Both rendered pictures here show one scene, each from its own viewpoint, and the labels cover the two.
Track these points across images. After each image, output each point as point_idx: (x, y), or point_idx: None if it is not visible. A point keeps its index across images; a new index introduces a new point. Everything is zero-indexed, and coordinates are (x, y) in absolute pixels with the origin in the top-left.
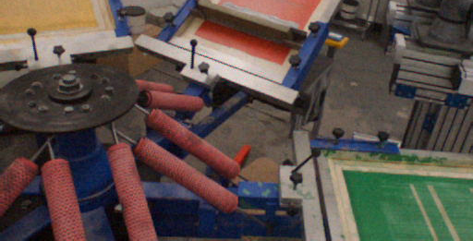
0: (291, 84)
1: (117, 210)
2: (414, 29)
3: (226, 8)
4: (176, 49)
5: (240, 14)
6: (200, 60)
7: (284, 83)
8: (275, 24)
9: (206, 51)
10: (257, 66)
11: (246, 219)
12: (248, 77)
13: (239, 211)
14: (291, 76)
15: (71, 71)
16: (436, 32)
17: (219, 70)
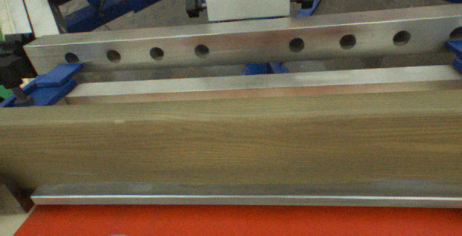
0: (47, 73)
1: None
2: None
3: (336, 105)
4: (368, 19)
5: (240, 105)
6: (280, 24)
7: (66, 71)
8: (45, 115)
9: (313, 78)
10: (147, 90)
11: None
12: (143, 35)
13: None
14: (46, 89)
15: None
16: None
17: (219, 26)
